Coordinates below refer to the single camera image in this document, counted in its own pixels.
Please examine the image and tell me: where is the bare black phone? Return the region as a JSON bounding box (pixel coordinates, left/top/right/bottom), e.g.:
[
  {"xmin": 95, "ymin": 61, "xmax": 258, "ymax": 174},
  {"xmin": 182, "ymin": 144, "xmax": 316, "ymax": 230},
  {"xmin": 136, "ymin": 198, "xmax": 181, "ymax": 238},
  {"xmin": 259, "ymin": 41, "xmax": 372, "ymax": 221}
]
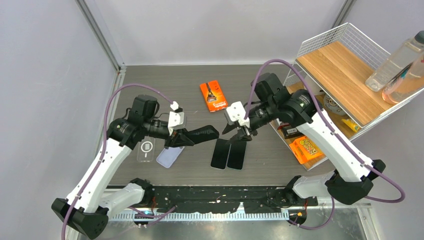
[{"xmin": 184, "ymin": 125, "xmax": 220, "ymax": 145}]

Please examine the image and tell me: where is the lilac phone case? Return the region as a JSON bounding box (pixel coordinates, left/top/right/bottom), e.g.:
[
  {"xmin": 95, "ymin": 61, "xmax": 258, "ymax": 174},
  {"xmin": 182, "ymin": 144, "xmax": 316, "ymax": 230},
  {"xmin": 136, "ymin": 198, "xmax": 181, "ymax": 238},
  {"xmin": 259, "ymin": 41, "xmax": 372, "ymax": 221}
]
[{"xmin": 156, "ymin": 146, "xmax": 185, "ymax": 169}]

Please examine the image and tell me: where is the clear phone case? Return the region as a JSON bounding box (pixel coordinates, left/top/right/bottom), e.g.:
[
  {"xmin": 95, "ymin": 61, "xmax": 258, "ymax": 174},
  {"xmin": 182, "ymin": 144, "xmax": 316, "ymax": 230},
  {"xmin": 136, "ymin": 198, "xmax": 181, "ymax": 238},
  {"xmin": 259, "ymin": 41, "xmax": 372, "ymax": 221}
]
[{"xmin": 136, "ymin": 136, "xmax": 156, "ymax": 163}]

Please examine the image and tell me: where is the orange razor box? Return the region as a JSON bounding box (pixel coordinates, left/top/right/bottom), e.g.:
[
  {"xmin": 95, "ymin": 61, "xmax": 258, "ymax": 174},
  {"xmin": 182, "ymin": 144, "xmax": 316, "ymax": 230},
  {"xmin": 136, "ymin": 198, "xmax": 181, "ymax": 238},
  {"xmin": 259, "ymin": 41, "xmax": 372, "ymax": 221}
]
[{"xmin": 199, "ymin": 80, "xmax": 229, "ymax": 113}]

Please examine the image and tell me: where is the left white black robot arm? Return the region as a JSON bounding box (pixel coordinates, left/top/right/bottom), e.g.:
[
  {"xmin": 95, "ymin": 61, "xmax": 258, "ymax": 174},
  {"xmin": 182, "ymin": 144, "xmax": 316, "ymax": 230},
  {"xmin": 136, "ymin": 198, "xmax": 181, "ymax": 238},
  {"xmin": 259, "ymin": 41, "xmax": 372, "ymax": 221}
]
[{"xmin": 51, "ymin": 94, "xmax": 195, "ymax": 240}]

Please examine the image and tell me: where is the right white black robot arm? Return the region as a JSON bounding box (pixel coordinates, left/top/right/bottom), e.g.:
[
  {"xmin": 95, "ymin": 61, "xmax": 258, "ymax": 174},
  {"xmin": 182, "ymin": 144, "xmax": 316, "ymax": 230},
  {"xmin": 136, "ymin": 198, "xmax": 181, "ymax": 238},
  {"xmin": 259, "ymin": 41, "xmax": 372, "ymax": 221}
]
[{"xmin": 223, "ymin": 73, "xmax": 386, "ymax": 205}]

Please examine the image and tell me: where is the dark snack bar packet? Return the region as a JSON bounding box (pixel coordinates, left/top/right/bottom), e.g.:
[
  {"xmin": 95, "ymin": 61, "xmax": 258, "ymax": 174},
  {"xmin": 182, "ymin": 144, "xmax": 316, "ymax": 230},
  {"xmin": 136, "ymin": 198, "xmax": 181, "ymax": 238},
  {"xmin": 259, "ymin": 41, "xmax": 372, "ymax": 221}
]
[{"xmin": 278, "ymin": 124, "xmax": 304, "ymax": 139}]

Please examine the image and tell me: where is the orange packet under shelf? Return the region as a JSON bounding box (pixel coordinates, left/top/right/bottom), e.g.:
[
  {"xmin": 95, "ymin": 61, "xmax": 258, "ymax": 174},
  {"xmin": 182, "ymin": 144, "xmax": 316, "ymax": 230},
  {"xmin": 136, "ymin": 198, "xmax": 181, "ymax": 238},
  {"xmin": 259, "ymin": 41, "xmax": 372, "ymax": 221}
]
[{"xmin": 289, "ymin": 136, "xmax": 324, "ymax": 165}]

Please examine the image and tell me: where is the white round container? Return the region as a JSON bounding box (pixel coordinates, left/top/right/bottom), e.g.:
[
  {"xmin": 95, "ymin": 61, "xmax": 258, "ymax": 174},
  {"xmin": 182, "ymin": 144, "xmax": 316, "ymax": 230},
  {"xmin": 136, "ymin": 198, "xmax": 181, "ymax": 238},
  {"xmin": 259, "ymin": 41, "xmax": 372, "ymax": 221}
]
[{"xmin": 304, "ymin": 75, "xmax": 326, "ymax": 96}]

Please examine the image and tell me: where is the yellow snack packet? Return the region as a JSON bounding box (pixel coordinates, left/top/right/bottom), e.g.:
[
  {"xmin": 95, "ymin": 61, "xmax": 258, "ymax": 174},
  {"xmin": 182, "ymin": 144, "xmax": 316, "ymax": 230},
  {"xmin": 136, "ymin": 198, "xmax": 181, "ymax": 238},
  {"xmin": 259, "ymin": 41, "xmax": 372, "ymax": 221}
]
[{"xmin": 341, "ymin": 118, "xmax": 361, "ymax": 133}]

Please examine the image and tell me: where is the pink tinted bottle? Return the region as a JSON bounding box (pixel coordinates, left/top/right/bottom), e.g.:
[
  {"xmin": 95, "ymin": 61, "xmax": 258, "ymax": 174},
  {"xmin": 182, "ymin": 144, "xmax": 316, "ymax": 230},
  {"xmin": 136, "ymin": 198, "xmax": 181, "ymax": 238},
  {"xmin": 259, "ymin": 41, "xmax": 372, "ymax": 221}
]
[{"xmin": 382, "ymin": 53, "xmax": 424, "ymax": 104}]

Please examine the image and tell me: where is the clear water bottle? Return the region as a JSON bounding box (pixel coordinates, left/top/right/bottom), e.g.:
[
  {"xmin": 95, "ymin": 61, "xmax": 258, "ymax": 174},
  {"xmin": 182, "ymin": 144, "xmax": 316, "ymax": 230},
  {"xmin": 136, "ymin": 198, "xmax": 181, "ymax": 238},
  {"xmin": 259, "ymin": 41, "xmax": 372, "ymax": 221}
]
[{"xmin": 365, "ymin": 30, "xmax": 424, "ymax": 92}]

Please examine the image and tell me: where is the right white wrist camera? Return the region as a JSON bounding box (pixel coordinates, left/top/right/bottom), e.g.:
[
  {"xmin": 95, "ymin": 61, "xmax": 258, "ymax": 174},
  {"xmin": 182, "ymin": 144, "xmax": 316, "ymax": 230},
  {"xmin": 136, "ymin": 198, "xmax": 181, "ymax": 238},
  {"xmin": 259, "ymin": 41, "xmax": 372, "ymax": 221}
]
[{"xmin": 224, "ymin": 101, "xmax": 250, "ymax": 128}]

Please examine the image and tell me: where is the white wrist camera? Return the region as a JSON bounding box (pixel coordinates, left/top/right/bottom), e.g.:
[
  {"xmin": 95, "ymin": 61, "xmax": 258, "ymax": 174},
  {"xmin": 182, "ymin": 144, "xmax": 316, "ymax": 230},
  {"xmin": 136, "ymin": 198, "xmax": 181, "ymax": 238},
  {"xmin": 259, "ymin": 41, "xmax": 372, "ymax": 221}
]
[
  {"xmin": 167, "ymin": 101, "xmax": 187, "ymax": 136},
  {"xmin": 224, "ymin": 101, "xmax": 250, "ymax": 128}
]

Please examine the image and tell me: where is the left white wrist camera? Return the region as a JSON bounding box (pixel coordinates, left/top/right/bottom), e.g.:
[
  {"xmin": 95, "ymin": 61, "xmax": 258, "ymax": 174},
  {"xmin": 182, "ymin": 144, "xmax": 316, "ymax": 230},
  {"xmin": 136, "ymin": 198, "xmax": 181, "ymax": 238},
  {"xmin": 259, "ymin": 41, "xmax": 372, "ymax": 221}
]
[{"xmin": 167, "ymin": 101, "xmax": 187, "ymax": 136}]

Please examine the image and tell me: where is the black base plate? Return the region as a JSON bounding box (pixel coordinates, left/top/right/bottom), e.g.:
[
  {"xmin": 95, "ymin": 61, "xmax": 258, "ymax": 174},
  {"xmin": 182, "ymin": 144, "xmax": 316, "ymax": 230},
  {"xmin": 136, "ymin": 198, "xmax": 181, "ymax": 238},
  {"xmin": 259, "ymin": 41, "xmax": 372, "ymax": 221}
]
[{"xmin": 134, "ymin": 186, "xmax": 318, "ymax": 214}]

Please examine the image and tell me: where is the white wire wooden shelf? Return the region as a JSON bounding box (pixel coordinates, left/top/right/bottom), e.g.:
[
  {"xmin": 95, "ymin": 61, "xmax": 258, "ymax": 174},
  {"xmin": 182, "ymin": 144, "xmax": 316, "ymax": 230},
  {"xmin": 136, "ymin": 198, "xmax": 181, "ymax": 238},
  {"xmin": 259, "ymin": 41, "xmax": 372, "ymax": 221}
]
[{"xmin": 267, "ymin": 22, "xmax": 424, "ymax": 171}]

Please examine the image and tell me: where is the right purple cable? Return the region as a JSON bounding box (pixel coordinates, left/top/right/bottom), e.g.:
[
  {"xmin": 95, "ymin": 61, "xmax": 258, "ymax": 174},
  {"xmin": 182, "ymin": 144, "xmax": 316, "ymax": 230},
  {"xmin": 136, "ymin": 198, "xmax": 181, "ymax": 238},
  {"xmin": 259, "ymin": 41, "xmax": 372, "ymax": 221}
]
[{"xmin": 243, "ymin": 58, "xmax": 406, "ymax": 230}]

